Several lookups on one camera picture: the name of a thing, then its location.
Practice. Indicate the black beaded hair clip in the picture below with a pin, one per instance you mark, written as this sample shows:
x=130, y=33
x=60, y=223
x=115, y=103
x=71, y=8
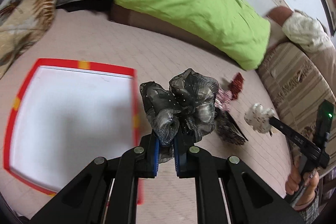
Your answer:
x=227, y=128

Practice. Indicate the striped floral folded quilt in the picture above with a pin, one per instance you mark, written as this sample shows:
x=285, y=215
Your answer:
x=295, y=86

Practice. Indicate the beige leaf pattern pillow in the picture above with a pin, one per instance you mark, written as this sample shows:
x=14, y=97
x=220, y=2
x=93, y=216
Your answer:
x=23, y=23

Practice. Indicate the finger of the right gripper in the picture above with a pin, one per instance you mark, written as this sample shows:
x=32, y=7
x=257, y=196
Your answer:
x=279, y=125

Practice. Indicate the red tray white inside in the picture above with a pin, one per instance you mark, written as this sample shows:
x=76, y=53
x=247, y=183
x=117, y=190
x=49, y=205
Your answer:
x=65, y=114

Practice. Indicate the grey organza scrunchie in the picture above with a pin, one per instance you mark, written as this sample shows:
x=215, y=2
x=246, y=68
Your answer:
x=187, y=106

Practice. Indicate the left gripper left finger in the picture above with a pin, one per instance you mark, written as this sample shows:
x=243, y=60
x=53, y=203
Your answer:
x=105, y=191

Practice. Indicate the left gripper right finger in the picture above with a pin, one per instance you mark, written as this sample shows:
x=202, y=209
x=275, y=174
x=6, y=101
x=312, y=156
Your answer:
x=227, y=190

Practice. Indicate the cream floral cloth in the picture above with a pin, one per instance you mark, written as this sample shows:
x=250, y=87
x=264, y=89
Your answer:
x=307, y=32

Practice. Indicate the white dotted scrunchie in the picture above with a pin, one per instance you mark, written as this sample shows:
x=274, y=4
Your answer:
x=258, y=118

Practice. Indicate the pink plaid scrunchie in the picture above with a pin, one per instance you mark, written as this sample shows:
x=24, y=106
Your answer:
x=223, y=100

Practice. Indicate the lime green quilt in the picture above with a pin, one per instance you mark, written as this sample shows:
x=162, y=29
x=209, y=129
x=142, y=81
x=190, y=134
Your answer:
x=233, y=27

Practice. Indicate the dark red dotted scrunchie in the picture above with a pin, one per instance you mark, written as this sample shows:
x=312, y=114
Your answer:
x=236, y=86

